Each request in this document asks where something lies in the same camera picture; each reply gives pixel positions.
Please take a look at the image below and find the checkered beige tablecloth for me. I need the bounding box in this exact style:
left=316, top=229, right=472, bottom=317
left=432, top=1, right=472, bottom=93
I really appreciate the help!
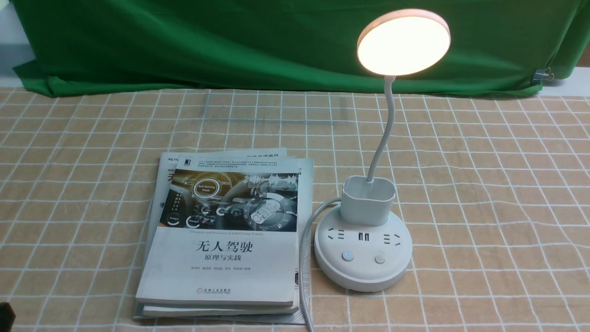
left=0, top=88, right=590, bottom=332

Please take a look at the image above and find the black object at corner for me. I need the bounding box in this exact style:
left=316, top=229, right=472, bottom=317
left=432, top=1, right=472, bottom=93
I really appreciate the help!
left=0, top=302, right=16, bottom=332

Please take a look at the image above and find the white desk lamp with base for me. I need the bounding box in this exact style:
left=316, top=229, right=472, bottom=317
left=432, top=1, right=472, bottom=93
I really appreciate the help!
left=310, top=8, right=451, bottom=292

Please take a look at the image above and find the white lamp power cable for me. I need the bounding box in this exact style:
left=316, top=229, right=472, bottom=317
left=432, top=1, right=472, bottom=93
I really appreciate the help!
left=298, top=197, right=342, bottom=332

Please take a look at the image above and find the bottom white book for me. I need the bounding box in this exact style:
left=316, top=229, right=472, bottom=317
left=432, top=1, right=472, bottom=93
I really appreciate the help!
left=144, top=148, right=311, bottom=325

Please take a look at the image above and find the metal binder clip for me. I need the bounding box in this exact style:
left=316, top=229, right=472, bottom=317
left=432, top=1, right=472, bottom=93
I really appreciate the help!
left=531, top=67, right=555, bottom=85

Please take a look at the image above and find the green backdrop cloth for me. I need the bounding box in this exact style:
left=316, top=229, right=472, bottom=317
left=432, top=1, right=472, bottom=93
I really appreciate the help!
left=12, top=0, right=589, bottom=97

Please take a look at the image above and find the top self-driving textbook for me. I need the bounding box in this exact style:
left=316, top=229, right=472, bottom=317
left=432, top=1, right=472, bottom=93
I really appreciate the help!
left=136, top=157, right=308, bottom=307

